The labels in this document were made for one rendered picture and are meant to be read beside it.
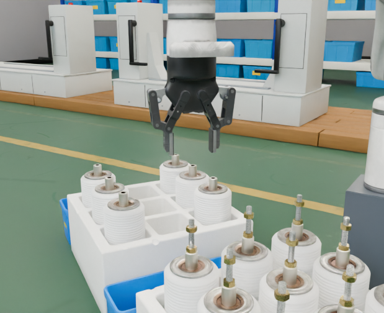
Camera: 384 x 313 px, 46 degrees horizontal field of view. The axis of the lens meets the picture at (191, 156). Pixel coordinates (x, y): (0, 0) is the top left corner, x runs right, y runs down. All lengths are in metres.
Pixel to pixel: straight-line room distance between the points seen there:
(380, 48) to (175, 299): 0.61
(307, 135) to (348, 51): 2.78
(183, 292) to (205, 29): 0.42
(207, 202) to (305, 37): 1.74
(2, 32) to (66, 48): 4.07
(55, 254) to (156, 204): 0.34
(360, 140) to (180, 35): 1.96
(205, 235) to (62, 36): 2.95
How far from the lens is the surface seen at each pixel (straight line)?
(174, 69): 0.67
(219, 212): 1.13
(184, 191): 1.22
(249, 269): 0.82
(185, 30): 0.66
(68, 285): 1.27
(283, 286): 0.58
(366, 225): 1.08
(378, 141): 1.05
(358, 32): 9.09
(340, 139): 2.56
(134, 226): 1.05
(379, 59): 1.00
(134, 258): 1.05
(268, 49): 5.64
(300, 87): 2.74
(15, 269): 1.38
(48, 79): 3.95
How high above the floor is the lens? 0.65
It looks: 16 degrees down
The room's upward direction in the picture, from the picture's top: straight up
